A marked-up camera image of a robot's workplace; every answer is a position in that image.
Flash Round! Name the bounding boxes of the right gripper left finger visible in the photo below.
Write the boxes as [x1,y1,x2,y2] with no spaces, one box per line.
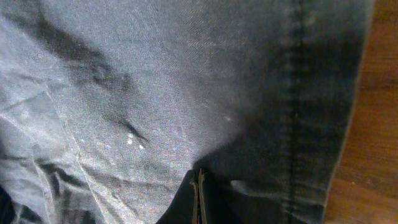
[157,170,198,224]

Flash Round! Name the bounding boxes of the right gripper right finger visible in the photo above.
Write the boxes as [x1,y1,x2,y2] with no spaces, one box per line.
[198,169,242,224]

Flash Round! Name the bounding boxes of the navy blue shorts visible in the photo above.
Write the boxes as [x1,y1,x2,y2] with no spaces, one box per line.
[1,0,374,223]

